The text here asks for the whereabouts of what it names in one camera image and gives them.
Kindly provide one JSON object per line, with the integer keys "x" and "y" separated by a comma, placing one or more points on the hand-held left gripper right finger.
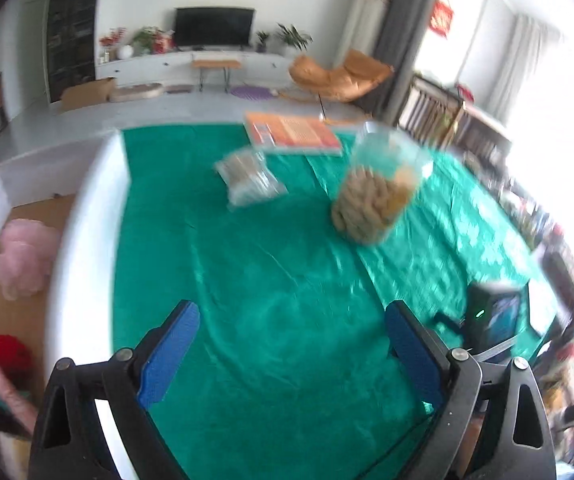
{"x": 417, "y": 355}

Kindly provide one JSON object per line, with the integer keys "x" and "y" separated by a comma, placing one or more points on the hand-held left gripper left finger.
{"x": 167, "y": 360}

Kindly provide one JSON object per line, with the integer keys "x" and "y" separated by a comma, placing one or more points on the white storage box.
{"x": 87, "y": 240}

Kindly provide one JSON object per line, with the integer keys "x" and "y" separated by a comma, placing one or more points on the red packet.
{"x": 9, "y": 352}

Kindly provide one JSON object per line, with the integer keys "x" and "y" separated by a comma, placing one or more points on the pink bath loofah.
{"x": 24, "y": 260}

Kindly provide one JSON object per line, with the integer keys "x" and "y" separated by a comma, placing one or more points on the green tablecloth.
{"x": 267, "y": 285}

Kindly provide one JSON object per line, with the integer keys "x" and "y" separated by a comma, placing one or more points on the clear plastic jar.
{"x": 377, "y": 195}

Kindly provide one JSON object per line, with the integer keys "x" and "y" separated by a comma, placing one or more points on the bag of cotton balls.
{"x": 249, "y": 177}

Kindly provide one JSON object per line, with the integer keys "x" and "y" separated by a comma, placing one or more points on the wooden slatted rack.
{"x": 432, "y": 110}

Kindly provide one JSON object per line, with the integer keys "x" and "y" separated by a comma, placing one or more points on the white sheer curtain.
{"x": 512, "y": 70}

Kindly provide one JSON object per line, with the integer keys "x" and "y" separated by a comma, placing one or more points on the orange book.
{"x": 292, "y": 132}

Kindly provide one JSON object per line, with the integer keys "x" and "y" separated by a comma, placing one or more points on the cardboard box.
{"x": 87, "y": 94}

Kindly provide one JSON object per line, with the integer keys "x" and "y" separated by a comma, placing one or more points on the purple round mat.
{"x": 251, "y": 93}

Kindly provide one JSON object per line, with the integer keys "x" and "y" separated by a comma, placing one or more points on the orange lounge chair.
{"x": 332, "y": 77}

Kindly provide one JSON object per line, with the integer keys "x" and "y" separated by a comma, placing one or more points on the white tv cabinet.
{"x": 147, "y": 67}

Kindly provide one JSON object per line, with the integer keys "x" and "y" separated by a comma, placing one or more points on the wooden stool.
{"x": 216, "y": 64}

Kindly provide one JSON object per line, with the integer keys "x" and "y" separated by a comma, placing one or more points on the grey curtain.
{"x": 407, "y": 25}

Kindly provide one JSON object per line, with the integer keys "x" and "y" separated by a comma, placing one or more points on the round white vase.
{"x": 125, "y": 52}

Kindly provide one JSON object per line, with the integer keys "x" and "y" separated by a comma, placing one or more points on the potted plant with red decoration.
{"x": 152, "y": 40}

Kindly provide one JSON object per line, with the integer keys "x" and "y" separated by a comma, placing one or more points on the white ribbed column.
{"x": 364, "y": 20}

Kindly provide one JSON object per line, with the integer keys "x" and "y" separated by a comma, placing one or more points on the red flowers in vase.
{"x": 112, "y": 40}

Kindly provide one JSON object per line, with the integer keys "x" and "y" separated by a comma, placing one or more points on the small potted green plant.
{"x": 263, "y": 40}

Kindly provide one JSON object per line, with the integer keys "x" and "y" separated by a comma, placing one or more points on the black television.
{"x": 214, "y": 27}

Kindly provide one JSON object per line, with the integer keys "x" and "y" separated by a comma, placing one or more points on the large potted green plant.
{"x": 292, "y": 37}

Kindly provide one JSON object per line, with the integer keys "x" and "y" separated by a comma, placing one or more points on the dark display cabinet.
{"x": 74, "y": 25}

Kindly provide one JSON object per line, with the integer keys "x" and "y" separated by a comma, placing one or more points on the red wall hanging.
{"x": 441, "y": 17}

